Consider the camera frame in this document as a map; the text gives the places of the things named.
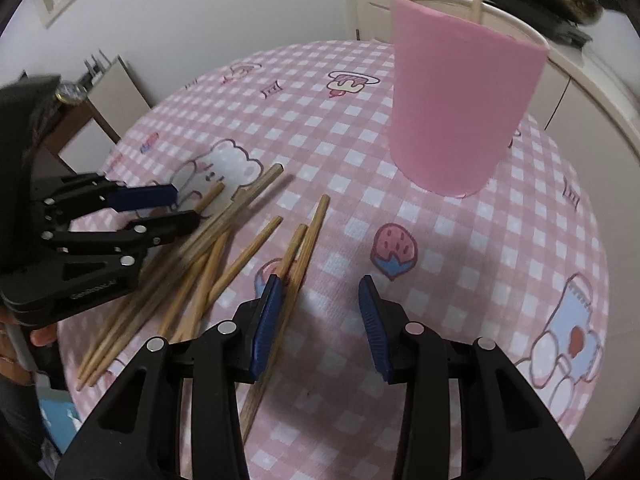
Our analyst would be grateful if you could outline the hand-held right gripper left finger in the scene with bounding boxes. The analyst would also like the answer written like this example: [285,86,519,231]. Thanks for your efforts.
[54,274,286,480]

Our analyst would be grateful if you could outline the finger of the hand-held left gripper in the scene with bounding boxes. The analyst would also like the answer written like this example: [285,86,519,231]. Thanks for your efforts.
[40,210,202,293]
[30,172,180,221]

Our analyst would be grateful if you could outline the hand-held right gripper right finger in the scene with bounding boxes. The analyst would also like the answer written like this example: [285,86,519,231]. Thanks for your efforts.
[357,274,586,480]

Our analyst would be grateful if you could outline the pile of wooden chopsticks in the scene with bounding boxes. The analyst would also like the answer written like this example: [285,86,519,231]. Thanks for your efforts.
[75,162,331,446]

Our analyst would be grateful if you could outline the pink cup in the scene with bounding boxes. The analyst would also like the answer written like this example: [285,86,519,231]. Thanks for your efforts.
[387,0,551,198]

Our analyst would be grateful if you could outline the person's left hand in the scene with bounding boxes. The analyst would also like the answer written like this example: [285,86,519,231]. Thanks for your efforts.
[28,323,60,349]

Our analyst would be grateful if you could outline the cardboard box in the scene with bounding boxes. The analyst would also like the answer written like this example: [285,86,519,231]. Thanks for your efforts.
[57,55,153,171]

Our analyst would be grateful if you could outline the blue printed cloth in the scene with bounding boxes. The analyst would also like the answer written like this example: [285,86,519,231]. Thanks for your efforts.
[37,395,83,456]

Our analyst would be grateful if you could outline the round desk clock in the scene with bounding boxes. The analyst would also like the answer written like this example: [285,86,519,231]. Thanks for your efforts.
[55,82,90,106]

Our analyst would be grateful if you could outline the cream panel door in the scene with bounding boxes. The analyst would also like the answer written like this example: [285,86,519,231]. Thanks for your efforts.
[352,0,401,43]

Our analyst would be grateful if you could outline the black induction cooker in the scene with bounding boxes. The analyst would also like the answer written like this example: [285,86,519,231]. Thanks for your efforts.
[429,0,593,50]

